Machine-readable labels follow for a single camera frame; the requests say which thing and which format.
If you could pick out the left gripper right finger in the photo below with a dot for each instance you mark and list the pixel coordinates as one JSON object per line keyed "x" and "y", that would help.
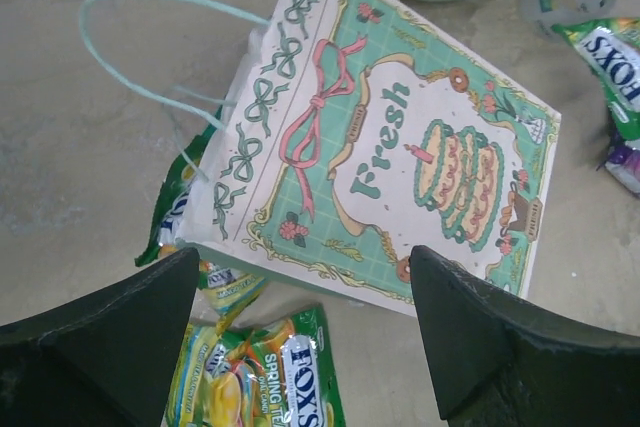
{"x": 498, "y": 360}

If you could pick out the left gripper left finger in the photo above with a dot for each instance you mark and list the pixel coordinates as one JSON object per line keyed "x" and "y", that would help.
{"x": 105, "y": 359}

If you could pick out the green Fresh paper bag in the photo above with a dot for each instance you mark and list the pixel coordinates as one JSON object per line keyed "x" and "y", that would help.
{"x": 359, "y": 131}

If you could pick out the green Foxs candy bag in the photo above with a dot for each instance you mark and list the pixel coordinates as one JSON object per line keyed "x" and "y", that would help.
{"x": 610, "y": 46}

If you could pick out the green yellow candy bag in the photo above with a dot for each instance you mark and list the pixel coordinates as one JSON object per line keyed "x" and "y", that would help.
{"x": 228, "y": 290}

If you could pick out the large green Foxs bag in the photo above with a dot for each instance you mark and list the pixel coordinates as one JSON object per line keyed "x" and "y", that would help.
{"x": 280, "y": 374}

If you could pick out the purple berry candy bag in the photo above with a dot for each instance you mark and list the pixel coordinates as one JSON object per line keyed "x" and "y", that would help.
{"x": 622, "y": 162}

